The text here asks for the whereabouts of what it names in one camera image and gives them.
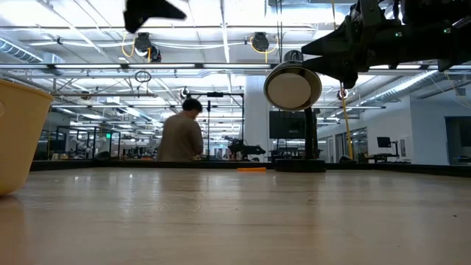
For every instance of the small black computer monitor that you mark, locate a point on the small black computer monitor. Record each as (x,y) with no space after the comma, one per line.
(383,142)

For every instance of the long ceiling light bar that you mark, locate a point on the long ceiling light bar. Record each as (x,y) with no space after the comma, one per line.
(88,66)

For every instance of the orange rubber band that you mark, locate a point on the orange rubber band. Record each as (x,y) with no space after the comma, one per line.
(250,169)

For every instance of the large black wall monitor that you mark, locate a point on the large black wall monitor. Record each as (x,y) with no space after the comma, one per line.
(287,125)

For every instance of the background black robot arm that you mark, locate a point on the background black robot arm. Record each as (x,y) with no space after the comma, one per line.
(246,149)

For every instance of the yellow plastic bin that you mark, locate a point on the yellow plastic bin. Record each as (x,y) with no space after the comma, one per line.
(22,140)

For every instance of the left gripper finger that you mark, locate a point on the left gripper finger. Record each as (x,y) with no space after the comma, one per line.
(147,11)

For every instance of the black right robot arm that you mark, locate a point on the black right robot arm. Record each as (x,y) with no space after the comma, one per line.
(434,40)

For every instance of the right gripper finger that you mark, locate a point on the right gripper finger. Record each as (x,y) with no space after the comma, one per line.
(338,42)
(342,68)

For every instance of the person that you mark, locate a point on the person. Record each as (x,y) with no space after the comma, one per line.
(180,136)

